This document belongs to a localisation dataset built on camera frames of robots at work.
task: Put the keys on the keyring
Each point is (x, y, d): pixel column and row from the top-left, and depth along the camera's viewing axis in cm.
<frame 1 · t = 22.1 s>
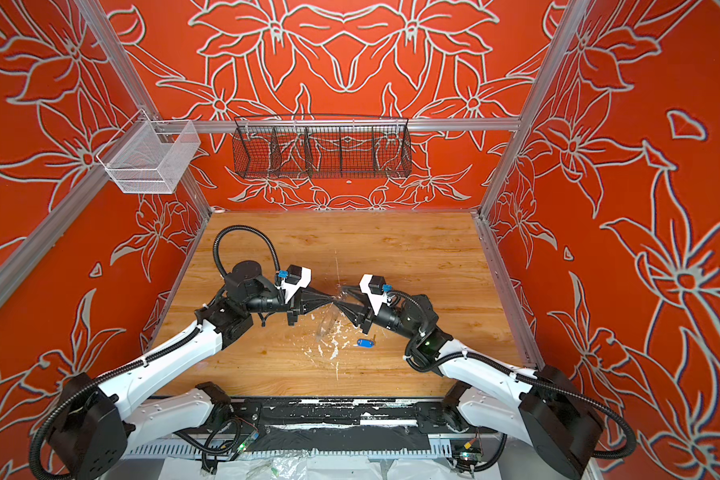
left hand: (329, 297, 67), fingers closed
right hand: (334, 297, 67), fingers open
blue key tag: (365, 343, 87), on the table

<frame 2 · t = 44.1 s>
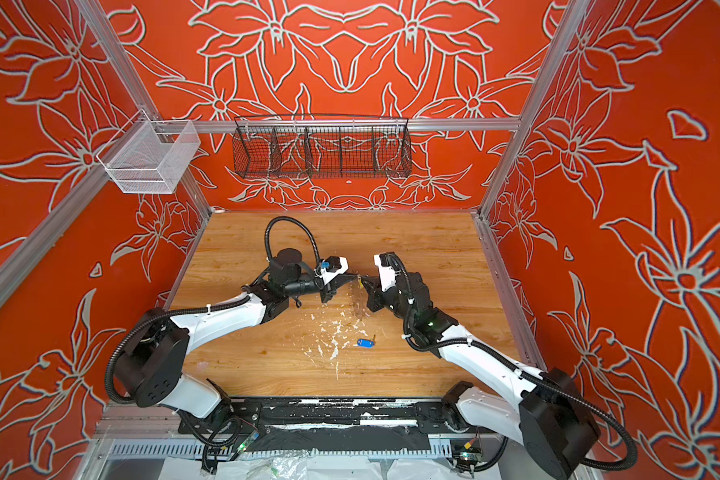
left hand: (352, 270, 78), fingers closed
right hand: (359, 277, 78), fingers closed
the named things where they were.

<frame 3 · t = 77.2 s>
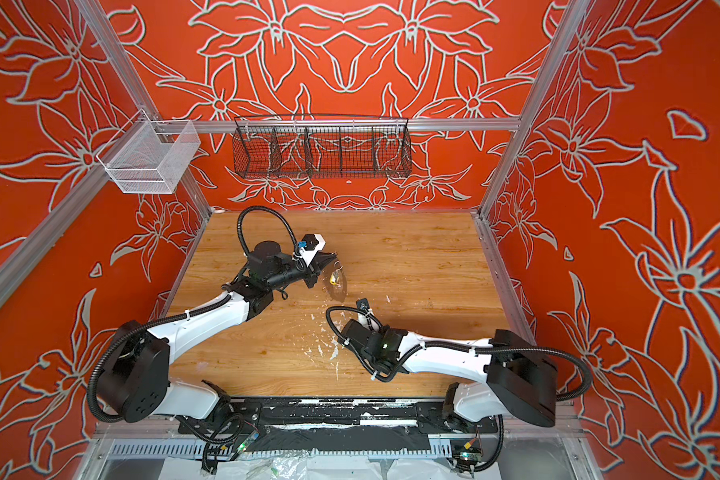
left hand: (331, 251, 78), fingers closed
right hand: (361, 335, 83), fingers open
yellow key tag: (333, 279, 81), point 18 cm above the table
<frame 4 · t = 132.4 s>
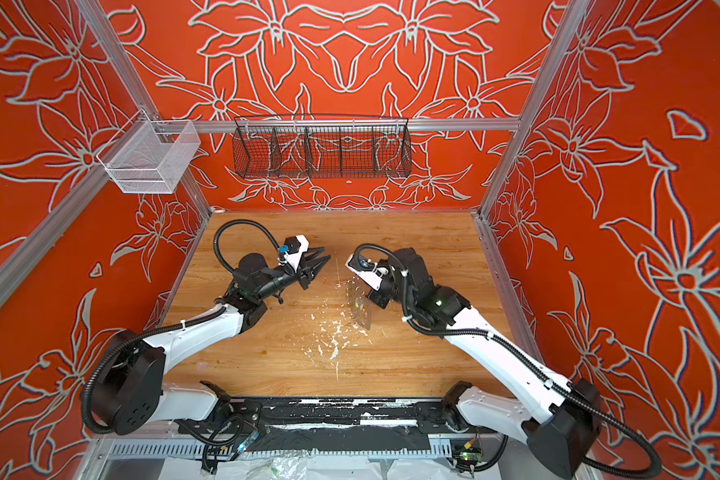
left hand: (322, 248, 75), fingers open
right hand: (358, 270, 73), fingers closed
